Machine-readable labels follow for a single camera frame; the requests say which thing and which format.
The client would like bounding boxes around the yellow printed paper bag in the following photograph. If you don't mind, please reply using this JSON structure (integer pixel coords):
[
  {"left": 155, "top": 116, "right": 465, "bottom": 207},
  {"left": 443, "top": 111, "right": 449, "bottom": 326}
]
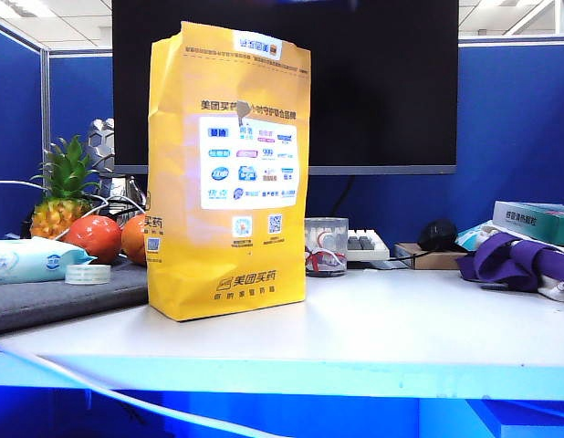
[{"left": 144, "top": 21, "right": 313, "bottom": 323}]

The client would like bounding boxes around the white grey keyboard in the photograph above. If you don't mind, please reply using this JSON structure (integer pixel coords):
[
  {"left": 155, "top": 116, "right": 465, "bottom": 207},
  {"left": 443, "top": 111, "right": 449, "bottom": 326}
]
[{"left": 347, "top": 228, "right": 392, "bottom": 263}]

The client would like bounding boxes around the orange round fruit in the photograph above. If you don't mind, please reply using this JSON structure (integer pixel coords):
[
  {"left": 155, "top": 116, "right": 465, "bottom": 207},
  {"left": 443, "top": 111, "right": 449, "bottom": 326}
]
[{"left": 120, "top": 214, "right": 150, "bottom": 267}]

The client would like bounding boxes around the brown cardboard box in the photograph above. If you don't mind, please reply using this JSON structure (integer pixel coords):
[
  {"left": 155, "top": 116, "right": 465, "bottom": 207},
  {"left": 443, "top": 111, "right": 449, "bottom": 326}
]
[{"left": 393, "top": 242, "right": 470, "bottom": 271}]

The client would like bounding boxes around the black computer mouse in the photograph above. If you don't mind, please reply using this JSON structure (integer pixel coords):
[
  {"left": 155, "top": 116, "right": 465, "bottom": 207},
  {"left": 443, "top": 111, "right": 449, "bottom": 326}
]
[{"left": 417, "top": 218, "right": 460, "bottom": 253}]

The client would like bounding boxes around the black computer monitor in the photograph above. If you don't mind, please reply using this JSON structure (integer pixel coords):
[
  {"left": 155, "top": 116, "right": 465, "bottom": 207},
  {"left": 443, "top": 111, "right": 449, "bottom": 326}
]
[{"left": 110, "top": 0, "right": 460, "bottom": 177}]

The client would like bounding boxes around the red round fruit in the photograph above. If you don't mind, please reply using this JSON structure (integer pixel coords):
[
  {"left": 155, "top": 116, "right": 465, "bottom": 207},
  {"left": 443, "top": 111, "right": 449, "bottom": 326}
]
[{"left": 61, "top": 214, "right": 123, "bottom": 266}]

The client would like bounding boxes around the blue white small packet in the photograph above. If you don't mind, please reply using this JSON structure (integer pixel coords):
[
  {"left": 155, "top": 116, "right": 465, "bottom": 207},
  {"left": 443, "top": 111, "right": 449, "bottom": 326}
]
[{"left": 455, "top": 220, "right": 498, "bottom": 252}]

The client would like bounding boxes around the clear adhesive tape roll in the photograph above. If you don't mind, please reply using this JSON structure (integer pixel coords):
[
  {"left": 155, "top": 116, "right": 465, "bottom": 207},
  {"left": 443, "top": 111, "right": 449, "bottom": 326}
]
[{"left": 64, "top": 263, "right": 113, "bottom": 287}]

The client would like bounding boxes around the pineapple with green crown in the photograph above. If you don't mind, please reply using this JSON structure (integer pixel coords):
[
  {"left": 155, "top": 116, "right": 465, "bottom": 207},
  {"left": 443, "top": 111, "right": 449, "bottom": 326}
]
[{"left": 29, "top": 134, "right": 102, "bottom": 241}]

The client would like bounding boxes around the purple cloth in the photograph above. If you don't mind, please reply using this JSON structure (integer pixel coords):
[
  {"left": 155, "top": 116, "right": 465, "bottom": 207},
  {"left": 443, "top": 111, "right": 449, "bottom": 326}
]
[{"left": 454, "top": 231, "right": 564, "bottom": 294}]

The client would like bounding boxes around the grey felt desk mat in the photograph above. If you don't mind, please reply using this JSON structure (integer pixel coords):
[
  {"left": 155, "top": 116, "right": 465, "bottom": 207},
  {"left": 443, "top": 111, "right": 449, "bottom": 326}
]
[{"left": 0, "top": 258, "right": 150, "bottom": 337}]

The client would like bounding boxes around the green white medicine box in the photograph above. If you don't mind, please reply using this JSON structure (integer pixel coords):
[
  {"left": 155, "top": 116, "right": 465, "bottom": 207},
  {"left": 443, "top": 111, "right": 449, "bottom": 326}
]
[{"left": 491, "top": 200, "right": 564, "bottom": 247}]

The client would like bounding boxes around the blue white wet wipes pack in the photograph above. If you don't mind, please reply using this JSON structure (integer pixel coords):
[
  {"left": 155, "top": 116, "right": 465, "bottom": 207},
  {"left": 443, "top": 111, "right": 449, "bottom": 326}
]
[{"left": 0, "top": 236, "right": 97, "bottom": 287}]

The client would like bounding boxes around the white printed soft item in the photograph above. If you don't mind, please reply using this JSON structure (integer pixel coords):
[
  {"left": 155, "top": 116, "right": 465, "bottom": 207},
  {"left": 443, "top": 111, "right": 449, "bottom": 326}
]
[{"left": 535, "top": 273, "right": 564, "bottom": 304}]

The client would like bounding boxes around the blue box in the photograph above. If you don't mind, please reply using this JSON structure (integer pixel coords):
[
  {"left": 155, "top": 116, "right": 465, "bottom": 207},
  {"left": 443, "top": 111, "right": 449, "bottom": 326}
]
[{"left": 464, "top": 398, "right": 564, "bottom": 438}]

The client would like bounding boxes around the clear plastic cup with cables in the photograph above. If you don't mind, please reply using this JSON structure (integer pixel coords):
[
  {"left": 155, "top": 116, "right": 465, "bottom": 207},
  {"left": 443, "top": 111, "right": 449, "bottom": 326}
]
[{"left": 304, "top": 217, "right": 350, "bottom": 278}]

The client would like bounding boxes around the grey partition frame post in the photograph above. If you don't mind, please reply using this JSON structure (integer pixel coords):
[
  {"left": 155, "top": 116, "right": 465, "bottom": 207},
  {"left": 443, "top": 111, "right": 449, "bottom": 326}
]
[{"left": 39, "top": 47, "right": 52, "bottom": 195}]

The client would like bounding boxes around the thin white cable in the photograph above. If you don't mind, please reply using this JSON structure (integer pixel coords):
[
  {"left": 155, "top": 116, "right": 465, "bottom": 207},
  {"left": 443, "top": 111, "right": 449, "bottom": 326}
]
[{"left": 0, "top": 180, "right": 147, "bottom": 215}]

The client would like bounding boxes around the thick white cable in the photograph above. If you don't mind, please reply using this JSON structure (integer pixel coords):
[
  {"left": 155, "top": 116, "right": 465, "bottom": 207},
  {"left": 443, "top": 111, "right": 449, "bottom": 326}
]
[{"left": 0, "top": 339, "right": 283, "bottom": 438}]

